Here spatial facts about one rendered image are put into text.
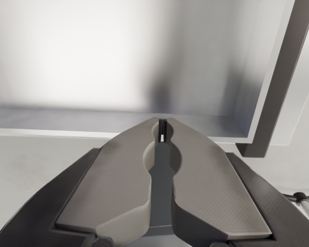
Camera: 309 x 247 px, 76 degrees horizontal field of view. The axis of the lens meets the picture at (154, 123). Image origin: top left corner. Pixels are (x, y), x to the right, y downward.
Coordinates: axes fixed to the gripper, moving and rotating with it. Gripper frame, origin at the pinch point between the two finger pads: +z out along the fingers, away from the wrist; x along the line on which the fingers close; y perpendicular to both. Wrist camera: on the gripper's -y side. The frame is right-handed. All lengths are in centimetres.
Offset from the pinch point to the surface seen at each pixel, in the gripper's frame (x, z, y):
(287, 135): 10.6, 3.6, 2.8
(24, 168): -94, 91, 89
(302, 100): 10.7, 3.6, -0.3
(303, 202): 87, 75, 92
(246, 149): 6.5, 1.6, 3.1
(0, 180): -116, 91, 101
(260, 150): 7.5, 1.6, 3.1
